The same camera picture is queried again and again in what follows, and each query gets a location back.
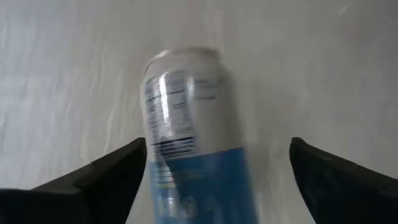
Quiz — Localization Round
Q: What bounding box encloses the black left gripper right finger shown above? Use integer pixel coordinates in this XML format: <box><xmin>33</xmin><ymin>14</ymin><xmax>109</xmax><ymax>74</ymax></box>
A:
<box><xmin>289</xmin><ymin>136</ymin><xmax>398</xmax><ymax>224</ymax></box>

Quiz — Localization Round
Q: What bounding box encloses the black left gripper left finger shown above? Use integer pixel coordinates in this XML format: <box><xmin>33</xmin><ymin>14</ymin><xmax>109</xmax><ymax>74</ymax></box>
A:
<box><xmin>0</xmin><ymin>137</ymin><xmax>148</xmax><ymax>224</ymax></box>

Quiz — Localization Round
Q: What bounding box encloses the blue lemon Spindrift can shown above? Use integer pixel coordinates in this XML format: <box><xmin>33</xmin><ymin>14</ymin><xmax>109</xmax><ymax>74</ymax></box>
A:
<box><xmin>139</xmin><ymin>46</ymin><xmax>259</xmax><ymax>224</ymax></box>

